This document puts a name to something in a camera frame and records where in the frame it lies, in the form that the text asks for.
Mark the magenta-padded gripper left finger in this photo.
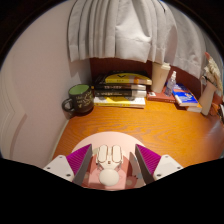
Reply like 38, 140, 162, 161
43, 143, 94, 187

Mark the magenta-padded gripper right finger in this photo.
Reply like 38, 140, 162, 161
134, 143, 184, 185

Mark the white computer mouse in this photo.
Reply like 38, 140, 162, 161
95, 144, 124, 187

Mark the round pink mouse pad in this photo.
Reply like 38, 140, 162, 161
71, 131, 148, 191

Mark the red-brown book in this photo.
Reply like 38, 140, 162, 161
146, 90, 177, 104

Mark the dark mug with green inside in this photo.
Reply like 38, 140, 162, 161
61, 84, 95, 116

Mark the blue book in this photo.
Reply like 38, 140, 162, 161
172, 83, 200, 108

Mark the yellow and white book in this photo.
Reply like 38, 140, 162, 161
93, 95, 147, 109

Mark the white ceramic pitcher vase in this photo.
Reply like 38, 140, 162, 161
198, 79, 218, 117

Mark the clear spray bottle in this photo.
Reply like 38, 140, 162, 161
164, 70, 178, 98

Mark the cream lidded tumbler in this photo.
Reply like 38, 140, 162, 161
150, 61, 172, 94

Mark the yellow and black book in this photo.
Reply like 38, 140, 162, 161
94, 72, 153, 86

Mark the white curtain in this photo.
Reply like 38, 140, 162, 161
67, 0, 214, 79

